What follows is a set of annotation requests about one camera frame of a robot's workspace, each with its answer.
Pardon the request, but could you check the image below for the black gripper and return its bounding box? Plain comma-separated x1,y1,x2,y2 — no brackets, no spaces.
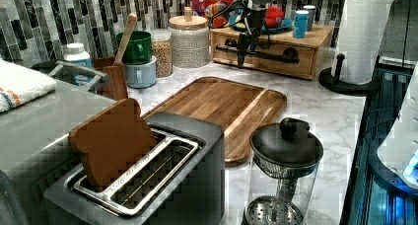
237,0,266,68

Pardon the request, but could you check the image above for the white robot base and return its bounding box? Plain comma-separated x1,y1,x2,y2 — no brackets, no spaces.
377,67,418,190

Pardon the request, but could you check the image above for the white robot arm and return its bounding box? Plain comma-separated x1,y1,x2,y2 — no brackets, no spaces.
237,0,276,68

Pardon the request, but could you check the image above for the wooden drawer box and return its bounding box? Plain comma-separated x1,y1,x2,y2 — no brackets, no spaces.
211,25,333,80

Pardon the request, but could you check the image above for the red apple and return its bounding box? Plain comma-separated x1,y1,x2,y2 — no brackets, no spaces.
265,6,285,29

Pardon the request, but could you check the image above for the blue fruit plate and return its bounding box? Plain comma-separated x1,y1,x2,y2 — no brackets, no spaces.
229,15,293,35

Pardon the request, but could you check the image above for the red cereal box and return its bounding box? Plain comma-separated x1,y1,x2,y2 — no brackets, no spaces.
191,0,234,28

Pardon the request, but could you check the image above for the blue can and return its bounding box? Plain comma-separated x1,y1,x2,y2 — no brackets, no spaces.
293,10,309,38

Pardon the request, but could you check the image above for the grey ceramic jar wooden lid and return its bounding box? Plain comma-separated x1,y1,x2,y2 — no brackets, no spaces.
169,7,210,68

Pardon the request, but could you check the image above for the wooden cutting board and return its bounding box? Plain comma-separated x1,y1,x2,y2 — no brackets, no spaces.
143,77,287,167

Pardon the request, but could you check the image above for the grey metal can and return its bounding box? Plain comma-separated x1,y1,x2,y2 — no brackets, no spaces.
303,5,316,32

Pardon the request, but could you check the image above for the black paper towel holder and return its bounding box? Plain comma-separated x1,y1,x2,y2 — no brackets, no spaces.
318,54,379,96

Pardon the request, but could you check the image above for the glass jar of grains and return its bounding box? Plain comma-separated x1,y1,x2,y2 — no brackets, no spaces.
151,30,173,78

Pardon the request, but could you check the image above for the green mug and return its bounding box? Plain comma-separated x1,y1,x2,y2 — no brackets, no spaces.
120,31,153,64

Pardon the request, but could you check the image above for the light blue mug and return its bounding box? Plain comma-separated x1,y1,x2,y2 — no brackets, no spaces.
124,56,157,89

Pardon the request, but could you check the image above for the white paper towel roll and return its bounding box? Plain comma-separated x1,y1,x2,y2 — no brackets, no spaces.
332,0,394,85

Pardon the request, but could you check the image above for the wooden spoon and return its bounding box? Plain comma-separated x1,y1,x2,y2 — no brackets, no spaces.
113,13,137,66

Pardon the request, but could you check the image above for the glass french press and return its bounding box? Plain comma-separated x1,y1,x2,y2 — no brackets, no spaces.
242,117,323,225

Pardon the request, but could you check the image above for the brown wooden utensil holder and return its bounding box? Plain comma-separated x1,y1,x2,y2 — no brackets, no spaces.
93,57,128,100

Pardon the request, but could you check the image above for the grey two-slot toaster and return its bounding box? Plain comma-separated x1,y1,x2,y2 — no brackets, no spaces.
43,112,225,225

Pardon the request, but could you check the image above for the brown wooden toast slice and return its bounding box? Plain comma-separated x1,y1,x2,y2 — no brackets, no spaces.
68,99,157,191

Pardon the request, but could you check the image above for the white pill bottle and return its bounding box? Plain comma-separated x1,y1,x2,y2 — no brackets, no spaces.
64,42,93,86

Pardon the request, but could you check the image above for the grey metal dish rack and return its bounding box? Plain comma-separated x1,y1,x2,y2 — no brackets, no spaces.
48,61,111,92

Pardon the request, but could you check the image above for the white striped towel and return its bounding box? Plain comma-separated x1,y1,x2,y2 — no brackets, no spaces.
0,60,56,113

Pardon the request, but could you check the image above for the black drawer handle bar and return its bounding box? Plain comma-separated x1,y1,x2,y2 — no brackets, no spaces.
215,38,300,64

